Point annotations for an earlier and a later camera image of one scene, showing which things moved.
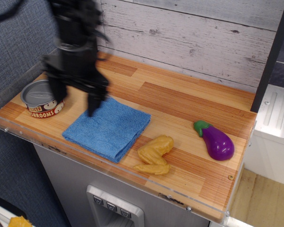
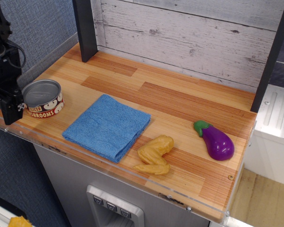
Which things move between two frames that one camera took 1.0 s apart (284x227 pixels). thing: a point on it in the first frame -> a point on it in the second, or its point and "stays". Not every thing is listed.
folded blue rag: x=115 y=131 stays
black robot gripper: x=75 y=63 -> x=5 y=71
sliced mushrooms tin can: x=39 y=100 stays
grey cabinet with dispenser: x=88 y=196 stays
